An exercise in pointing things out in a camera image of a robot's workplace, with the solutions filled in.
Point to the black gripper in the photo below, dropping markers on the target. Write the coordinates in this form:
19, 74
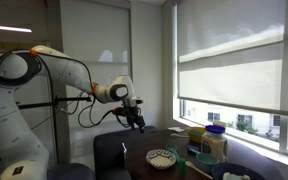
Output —
130, 112

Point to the teal blue scoop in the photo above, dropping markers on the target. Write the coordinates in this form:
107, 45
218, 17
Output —
172, 149

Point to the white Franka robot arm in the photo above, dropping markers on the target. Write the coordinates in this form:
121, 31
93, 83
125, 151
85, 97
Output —
14, 133

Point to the white plastic scoop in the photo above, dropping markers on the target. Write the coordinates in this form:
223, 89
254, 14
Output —
180, 135

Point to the yellow bowl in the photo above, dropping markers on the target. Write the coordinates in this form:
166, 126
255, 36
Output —
196, 134

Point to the small teal bowl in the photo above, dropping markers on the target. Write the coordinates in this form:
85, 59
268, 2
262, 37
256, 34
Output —
206, 160

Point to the large dark bowl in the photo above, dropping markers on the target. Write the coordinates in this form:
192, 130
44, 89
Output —
224, 169

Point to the white item in bowl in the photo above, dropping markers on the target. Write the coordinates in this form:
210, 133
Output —
234, 176

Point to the thin white plastic utensil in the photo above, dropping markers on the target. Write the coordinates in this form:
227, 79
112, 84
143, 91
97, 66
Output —
124, 149

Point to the dark blue sofa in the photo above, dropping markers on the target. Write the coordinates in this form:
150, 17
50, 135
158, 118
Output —
110, 150

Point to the white paper napkin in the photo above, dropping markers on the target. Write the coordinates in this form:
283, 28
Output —
176, 129

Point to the grey plate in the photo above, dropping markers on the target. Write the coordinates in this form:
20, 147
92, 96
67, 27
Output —
160, 158

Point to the round dark wooden table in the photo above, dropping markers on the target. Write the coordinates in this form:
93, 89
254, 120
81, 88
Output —
140, 166

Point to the small green cup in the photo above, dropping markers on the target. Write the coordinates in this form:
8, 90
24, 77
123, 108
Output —
181, 165

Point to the small blue object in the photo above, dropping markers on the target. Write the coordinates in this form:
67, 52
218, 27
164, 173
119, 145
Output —
194, 150

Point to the wooden spoon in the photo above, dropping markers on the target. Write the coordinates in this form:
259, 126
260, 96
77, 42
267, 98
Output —
197, 170

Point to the clear jar blue lid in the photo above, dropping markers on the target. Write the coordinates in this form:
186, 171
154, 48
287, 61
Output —
214, 144

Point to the dark round stool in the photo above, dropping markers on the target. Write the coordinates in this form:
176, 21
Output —
70, 172

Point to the white roller blind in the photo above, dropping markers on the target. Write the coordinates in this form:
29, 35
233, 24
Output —
230, 76

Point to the ceiling light strip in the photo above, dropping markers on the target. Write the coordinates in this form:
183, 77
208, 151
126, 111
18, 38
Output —
7, 28

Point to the black camera stand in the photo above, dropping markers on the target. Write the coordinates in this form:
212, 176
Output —
54, 100

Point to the frosted glass wall panel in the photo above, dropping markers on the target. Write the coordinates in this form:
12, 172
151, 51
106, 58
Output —
97, 36

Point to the window frame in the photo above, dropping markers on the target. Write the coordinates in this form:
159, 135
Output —
285, 133

